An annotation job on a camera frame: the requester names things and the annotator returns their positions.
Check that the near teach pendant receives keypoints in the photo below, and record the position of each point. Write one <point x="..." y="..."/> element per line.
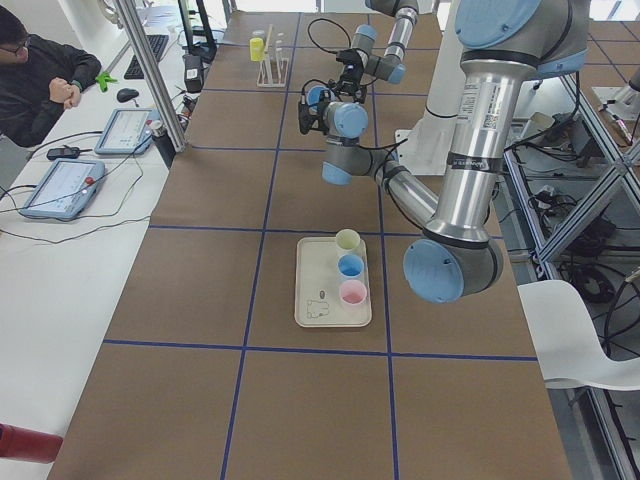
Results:
<point x="65" y="190"/>

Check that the aluminium frame post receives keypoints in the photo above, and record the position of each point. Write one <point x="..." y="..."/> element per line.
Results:
<point x="136" y="34"/>

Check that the yellow plastic cup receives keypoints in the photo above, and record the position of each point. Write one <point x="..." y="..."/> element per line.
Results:
<point x="257" y="45"/>

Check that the white plastic cup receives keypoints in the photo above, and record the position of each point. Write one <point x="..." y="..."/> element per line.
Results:
<point x="347" y="241"/>

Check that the teach pendant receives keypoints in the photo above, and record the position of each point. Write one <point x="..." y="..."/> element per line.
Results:
<point x="127" y="131"/>
<point x="65" y="190"/>

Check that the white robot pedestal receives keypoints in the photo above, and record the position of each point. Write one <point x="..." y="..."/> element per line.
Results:
<point x="428" y="143"/>

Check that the white plastic chair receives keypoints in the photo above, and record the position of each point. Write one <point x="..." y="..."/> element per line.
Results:
<point x="566" y="343"/>

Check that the black power adapter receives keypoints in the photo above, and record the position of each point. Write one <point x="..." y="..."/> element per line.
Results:
<point x="64" y="152"/>

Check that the black box with label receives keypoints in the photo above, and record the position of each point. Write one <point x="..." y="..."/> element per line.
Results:
<point x="193" y="73"/>

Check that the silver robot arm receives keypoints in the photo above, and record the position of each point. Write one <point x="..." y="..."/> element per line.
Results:
<point x="390" y="66"/>
<point x="504" y="44"/>

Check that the far teach pendant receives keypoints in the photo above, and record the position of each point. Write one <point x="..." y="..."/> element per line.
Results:
<point x="127" y="131"/>

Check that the light blue cup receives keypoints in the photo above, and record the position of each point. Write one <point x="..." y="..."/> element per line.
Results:
<point x="351" y="267"/>
<point x="316" y="95"/>

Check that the white wire cup rack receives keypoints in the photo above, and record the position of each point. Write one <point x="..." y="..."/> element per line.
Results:
<point x="274" y="68"/>

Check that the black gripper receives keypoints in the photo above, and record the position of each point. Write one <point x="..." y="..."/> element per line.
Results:
<point x="348" y="83"/>
<point x="311" y="121"/>

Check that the cream plastic tray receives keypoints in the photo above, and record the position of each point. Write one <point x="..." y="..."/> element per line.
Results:
<point x="317" y="302"/>

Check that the red bottle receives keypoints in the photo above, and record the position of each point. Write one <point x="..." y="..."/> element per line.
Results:
<point x="29" y="445"/>

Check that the black thermos bottle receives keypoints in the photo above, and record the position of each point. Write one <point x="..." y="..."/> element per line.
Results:
<point x="164" y="144"/>

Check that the person in black jacket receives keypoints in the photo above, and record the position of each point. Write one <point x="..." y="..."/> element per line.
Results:
<point x="40" y="80"/>

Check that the pink plastic cup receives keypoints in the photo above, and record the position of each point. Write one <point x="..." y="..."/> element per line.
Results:
<point x="353" y="293"/>

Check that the black computer mouse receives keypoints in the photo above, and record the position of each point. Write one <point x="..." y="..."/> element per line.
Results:
<point x="126" y="94"/>

